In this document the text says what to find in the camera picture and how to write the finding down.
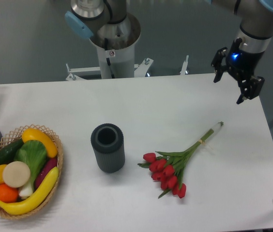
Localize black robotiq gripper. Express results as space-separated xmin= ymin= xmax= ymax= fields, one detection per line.
xmin=211 ymin=38 xmax=265 ymax=104

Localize red tulip bouquet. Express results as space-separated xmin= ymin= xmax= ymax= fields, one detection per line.
xmin=137 ymin=121 xmax=224 ymax=199

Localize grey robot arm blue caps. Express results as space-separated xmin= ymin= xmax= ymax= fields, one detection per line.
xmin=65 ymin=0 xmax=273 ymax=103

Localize dark grey ribbed vase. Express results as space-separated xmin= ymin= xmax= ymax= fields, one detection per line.
xmin=91 ymin=123 xmax=125 ymax=173

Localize purple sweet potato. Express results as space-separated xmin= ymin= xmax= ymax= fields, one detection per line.
xmin=34 ymin=158 xmax=58 ymax=189

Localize yellow squash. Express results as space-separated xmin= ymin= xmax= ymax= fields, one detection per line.
xmin=21 ymin=128 xmax=58 ymax=158

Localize green bok choy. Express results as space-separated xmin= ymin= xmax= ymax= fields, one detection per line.
xmin=14 ymin=140 xmax=47 ymax=199

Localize woven wicker basket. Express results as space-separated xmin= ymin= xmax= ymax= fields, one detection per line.
xmin=0 ymin=125 xmax=63 ymax=219

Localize yellow banana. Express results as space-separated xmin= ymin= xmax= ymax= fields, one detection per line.
xmin=0 ymin=167 xmax=59 ymax=216

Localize green cucumber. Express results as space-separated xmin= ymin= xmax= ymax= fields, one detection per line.
xmin=0 ymin=139 xmax=24 ymax=165

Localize beige round disc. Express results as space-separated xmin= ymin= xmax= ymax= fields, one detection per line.
xmin=2 ymin=161 xmax=30 ymax=188

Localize orange fruit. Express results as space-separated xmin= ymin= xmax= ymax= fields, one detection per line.
xmin=0 ymin=184 xmax=18 ymax=203

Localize white metal base frame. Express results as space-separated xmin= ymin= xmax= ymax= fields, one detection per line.
xmin=65 ymin=55 xmax=190 ymax=81

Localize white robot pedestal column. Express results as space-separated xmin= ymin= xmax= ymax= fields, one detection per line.
xmin=91 ymin=13 xmax=141 ymax=79

